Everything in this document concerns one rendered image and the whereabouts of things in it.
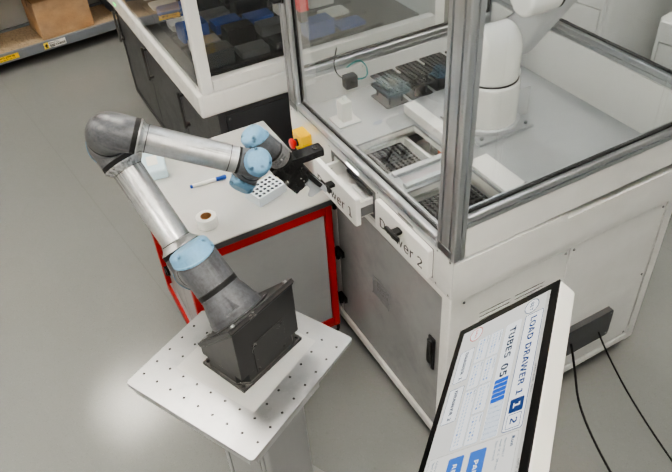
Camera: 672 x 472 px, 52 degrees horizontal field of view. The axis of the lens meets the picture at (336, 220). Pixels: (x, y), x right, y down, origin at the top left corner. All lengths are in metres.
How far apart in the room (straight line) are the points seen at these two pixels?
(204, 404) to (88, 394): 1.20
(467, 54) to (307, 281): 1.35
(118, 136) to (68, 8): 3.90
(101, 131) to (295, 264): 1.00
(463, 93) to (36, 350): 2.29
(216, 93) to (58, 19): 2.96
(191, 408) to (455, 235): 0.82
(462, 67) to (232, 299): 0.80
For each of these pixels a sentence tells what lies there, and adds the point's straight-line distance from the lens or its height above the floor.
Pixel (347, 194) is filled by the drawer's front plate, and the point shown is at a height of 0.92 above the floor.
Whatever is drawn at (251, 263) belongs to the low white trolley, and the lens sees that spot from 2.45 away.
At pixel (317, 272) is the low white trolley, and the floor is 0.42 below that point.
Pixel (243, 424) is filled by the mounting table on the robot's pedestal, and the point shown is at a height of 0.76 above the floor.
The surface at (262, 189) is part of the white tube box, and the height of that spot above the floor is 0.80.
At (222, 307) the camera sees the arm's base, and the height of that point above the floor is 0.99.
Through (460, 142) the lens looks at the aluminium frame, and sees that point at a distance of 1.66.
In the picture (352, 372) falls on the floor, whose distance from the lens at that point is 2.84.
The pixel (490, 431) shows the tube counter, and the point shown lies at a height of 1.11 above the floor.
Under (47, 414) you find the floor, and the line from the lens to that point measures 3.03.
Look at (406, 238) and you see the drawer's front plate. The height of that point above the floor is 0.90.
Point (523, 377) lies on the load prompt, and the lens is 1.39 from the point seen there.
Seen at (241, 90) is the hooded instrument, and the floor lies 0.88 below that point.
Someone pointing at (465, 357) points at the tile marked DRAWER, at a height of 1.00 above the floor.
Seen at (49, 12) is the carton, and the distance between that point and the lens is 5.65.
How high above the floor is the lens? 2.25
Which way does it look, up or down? 40 degrees down
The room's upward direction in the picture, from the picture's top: 4 degrees counter-clockwise
